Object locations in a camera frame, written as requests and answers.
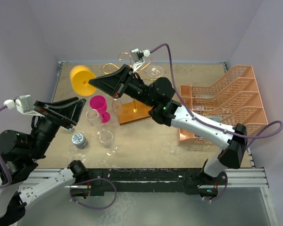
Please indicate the pink plastic goblet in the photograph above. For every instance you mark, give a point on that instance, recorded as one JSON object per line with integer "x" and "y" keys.
{"x": 99, "y": 104}

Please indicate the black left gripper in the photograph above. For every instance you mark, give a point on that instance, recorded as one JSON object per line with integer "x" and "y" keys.
{"x": 70, "y": 109}

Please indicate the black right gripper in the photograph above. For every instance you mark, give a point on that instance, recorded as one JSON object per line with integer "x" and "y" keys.
{"x": 115, "y": 84}

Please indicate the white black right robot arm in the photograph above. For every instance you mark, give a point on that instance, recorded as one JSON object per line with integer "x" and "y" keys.
{"x": 164, "y": 110}

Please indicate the gold wire wine glass rack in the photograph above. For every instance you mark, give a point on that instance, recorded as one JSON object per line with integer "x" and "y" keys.
{"x": 135, "y": 110}

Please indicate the small round tin can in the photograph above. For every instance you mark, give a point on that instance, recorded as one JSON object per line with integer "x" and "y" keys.
{"x": 79, "y": 140}

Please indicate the peach plastic file organizer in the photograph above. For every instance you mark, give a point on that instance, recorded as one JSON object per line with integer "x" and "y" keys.
{"x": 233, "y": 99}

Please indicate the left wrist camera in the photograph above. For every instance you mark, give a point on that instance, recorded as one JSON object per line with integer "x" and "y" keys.
{"x": 23, "y": 104}

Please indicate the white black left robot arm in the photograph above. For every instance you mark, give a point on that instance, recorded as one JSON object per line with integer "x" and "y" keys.
{"x": 19, "y": 153}

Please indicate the orange plastic goblet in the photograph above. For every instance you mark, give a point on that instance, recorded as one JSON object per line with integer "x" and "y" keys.
{"x": 79, "y": 77}

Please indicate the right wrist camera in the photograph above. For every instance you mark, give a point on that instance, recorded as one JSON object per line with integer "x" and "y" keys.
{"x": 138, "y": 57}

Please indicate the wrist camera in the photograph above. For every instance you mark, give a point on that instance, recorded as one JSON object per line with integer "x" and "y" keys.
{"x": 138, "y": 57}
{"x": 23, "y": 104}

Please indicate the clear wine glass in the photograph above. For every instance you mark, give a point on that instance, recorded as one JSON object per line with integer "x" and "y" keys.
{"x": 117, "y": 107}
{"x": 94, "y": 119}
{"x": 155, "y": 72}
{"x": 107, "y": 139}

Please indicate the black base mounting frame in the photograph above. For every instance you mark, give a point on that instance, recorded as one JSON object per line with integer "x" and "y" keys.
{"x": 189, "y": 181}

